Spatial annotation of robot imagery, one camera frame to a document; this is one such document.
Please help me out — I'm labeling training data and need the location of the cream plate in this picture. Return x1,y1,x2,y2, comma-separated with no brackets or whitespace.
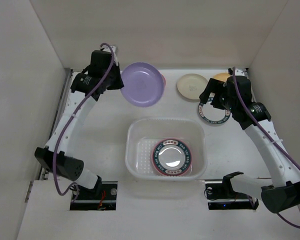
176,73,208,102

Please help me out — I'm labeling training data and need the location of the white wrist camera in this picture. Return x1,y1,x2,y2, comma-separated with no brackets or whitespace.
228,68,246,77
110,45,119,66

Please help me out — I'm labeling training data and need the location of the aluminium rail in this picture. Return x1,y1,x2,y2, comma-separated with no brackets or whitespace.
38,68,74,181
242,67,273,148

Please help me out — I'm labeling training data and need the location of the orange plate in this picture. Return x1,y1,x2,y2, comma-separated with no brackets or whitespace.
212,72,231,82

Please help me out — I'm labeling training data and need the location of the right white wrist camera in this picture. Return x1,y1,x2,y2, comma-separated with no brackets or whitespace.
228,68,246,77

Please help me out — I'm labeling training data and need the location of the right aluminium rail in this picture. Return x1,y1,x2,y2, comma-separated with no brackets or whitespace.
242,67,273,148

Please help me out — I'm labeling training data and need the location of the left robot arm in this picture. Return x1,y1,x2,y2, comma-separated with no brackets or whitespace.
34,43,124,198

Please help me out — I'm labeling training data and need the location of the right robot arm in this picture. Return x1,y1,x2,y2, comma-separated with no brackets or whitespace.
199,75,300,214

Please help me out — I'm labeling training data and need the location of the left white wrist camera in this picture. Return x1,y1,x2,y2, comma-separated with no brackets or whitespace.
110,45,119,66

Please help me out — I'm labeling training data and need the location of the left aluminium rail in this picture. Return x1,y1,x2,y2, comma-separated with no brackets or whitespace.
38,68,74,181

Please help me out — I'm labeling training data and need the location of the purple plate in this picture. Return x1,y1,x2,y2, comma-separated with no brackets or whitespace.
120,62,164,108

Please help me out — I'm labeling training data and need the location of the pink plate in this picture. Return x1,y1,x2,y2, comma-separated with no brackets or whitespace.
160,74,166,92
150,137,193,177

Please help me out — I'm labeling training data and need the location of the white plastic bin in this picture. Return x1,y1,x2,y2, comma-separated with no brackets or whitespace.
125,117,208,181

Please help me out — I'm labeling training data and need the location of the white plate green rim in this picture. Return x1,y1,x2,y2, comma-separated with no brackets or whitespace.
152,139,192,175
197,97,231,125

